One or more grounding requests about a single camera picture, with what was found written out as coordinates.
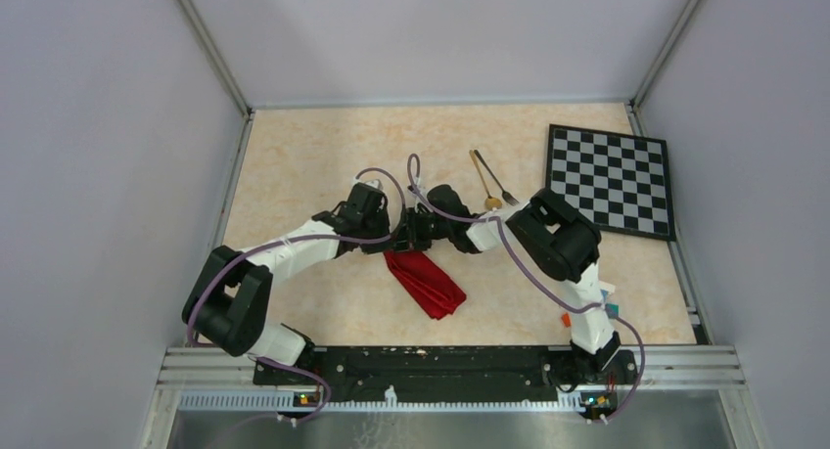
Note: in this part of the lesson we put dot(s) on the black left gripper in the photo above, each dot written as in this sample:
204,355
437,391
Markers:
375,247

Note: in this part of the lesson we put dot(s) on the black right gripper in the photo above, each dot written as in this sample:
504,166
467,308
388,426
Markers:
408,238

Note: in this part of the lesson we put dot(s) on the red cloth napkin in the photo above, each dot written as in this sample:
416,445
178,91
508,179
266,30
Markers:
428,285

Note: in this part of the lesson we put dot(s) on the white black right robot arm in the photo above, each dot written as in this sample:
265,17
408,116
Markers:
561,242

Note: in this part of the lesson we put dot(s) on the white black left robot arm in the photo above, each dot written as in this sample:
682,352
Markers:
228,305

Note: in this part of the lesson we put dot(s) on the gold spoon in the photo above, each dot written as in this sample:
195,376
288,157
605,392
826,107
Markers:
491,202

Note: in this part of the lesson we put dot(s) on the dark metal fork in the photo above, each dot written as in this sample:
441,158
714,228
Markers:
506,195

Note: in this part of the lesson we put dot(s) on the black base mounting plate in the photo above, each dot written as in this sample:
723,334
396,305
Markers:
449,374

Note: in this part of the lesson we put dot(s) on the orange block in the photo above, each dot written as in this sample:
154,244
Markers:
566,319

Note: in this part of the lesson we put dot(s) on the black and white chessboard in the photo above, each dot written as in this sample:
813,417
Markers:
619,182

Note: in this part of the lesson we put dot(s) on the teal block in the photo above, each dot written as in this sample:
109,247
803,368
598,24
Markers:
612,310

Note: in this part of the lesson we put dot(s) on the aluminium frame rail front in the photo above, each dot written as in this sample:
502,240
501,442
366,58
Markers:
208,379

